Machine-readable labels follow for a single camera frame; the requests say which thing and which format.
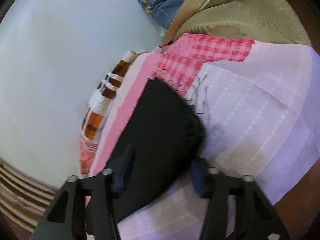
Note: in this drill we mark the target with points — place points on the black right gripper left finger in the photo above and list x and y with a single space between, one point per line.
65 216

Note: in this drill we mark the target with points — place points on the pink checkered bed sheet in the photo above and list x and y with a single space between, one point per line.
259 105

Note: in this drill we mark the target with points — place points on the khaki cloth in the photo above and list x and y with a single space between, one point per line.
271 21

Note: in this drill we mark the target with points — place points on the beige striped curtain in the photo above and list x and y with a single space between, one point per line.
23 199

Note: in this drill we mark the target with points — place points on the orange checkered pillow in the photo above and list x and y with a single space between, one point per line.
96 113

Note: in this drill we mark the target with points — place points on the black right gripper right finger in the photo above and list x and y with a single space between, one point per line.
255 217

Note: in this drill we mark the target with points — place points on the black pants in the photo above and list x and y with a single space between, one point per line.
167 136

